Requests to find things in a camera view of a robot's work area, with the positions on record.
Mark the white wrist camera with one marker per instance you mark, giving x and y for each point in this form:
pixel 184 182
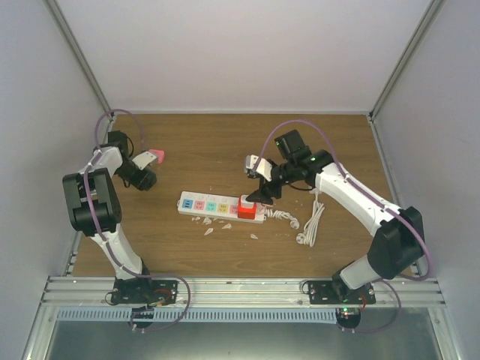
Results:
pixel 257 167
pixel 145 159

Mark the white multicolour power strip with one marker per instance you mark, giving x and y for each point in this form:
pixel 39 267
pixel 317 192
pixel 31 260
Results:
pixel 205 205

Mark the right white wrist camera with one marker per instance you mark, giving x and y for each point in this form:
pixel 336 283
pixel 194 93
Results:
pixel 257 167

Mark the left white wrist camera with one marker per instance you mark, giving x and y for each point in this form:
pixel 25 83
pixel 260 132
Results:
pixel 145 159

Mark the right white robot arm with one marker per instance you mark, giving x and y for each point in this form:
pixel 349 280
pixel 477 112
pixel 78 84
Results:
pixel 397 233

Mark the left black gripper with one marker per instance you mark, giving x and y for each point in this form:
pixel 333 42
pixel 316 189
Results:
pixel 140 182

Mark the grey slotted cable duct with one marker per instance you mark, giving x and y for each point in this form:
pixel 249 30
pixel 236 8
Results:
pixel 204 315

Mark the pink plug adapter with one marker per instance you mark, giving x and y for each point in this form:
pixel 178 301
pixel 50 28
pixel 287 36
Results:
pixel 159 154

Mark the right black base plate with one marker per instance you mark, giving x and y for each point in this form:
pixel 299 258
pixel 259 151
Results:
pixel 321 292

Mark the red cube socket adapter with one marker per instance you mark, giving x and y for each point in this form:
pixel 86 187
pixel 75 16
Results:
pixel 247 210

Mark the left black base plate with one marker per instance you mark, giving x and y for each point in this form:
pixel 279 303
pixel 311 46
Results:
pixel 142 291

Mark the white charger with pink cable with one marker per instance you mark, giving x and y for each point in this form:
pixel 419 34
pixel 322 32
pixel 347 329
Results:
pixel 245 199

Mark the small white power strip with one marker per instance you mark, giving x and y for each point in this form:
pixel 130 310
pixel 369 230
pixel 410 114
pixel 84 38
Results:
pixel 308 236

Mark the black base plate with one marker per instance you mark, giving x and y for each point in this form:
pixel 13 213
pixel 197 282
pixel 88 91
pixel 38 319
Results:
pixel 142 291
pixel 321 292

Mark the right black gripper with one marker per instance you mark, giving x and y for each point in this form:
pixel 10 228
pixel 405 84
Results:
pixel 263 193

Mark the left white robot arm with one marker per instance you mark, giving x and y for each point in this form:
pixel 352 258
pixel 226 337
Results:
pixel 93 205

